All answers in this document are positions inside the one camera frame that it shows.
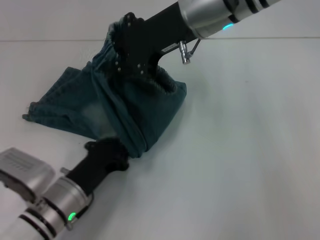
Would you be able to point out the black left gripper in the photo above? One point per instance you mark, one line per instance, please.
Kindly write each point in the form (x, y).
(100, 165)

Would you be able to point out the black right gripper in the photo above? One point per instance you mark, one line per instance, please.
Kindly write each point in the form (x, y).
(150, 37)

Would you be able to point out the blue denim shorts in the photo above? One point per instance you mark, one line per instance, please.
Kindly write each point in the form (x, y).
(120, 112)

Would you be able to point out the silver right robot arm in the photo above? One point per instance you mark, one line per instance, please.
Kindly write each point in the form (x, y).
(212, 12)

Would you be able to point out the left gripper metal plug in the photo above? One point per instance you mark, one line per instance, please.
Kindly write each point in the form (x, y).
(64, 170)

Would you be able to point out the gripper metal plug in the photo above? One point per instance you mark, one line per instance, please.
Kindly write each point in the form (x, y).
(184, 52)
(64, 170)

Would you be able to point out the right gripper metal plug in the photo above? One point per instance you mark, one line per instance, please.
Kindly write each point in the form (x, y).
(184, 52)

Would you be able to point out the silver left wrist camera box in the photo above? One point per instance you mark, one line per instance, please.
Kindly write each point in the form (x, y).
(22, 165)

